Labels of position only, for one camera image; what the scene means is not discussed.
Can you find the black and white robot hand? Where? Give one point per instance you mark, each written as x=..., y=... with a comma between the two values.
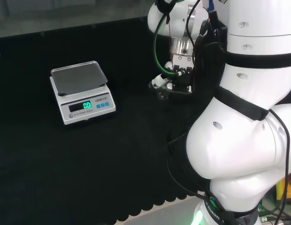
x=183, y=82

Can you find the small clear glass beaker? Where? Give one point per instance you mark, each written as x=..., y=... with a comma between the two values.
x=163, y=95

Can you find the white electronic balance steel pan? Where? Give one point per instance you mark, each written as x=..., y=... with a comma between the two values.
x=89, y=110

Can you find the black table cloth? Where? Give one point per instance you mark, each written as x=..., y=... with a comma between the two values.
x=89, y=164

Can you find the pale base board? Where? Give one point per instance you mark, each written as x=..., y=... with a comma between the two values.
x=171, y=211

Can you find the yellow stop button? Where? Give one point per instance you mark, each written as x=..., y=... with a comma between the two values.
x=279, y=187

